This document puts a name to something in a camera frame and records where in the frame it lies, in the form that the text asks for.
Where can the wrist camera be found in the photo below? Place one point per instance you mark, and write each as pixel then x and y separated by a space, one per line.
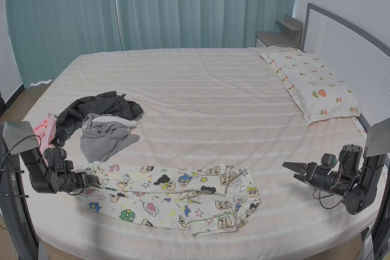
pixel 329 159
pixel 68 166

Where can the grey bedside table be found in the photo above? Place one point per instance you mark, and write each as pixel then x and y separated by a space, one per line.
pixel 274 38

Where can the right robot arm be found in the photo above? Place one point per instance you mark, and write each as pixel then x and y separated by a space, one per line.
pixel 365 179

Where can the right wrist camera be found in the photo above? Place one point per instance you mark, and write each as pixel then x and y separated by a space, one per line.
pixel 329 159

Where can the grey garment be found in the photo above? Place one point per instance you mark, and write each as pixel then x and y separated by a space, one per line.
pixel 100 143

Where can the white printed pyjama top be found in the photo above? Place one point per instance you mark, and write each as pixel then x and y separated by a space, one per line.
pixel 170 191

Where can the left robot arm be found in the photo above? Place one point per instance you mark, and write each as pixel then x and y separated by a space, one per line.
pixel 33 167

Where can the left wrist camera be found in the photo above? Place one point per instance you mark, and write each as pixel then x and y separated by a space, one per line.
pixel 68 166

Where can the pink garment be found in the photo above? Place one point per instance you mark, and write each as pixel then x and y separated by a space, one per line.
pixel 44 127

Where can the black garment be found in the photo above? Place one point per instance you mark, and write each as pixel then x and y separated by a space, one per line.
pixel 100 106

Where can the bed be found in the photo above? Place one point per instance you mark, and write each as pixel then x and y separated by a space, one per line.
pixel 198 85

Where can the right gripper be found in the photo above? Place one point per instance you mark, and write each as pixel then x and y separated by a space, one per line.
pixel 318 176

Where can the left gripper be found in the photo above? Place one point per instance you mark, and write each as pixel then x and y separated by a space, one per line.
pixel 85 180

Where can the white printed pillow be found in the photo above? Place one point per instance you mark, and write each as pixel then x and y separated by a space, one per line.
pixel 317 85

